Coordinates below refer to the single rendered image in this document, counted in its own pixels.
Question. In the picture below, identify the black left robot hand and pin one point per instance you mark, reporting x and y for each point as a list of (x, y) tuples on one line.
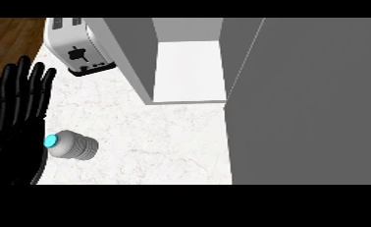
[(19, 113)]

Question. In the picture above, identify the clear water bottle, cyan cap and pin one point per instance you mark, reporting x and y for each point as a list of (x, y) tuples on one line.
[(74, 145)]

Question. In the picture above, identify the grey open cabinet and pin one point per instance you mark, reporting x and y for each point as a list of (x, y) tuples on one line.
[(185, 70)]

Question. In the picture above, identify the flat dark grey cabinet door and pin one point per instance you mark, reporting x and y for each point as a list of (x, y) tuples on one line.
[(299, 106)]

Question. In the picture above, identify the white toaster, black base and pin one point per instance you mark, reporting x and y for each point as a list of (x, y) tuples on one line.
[(72, 45)]

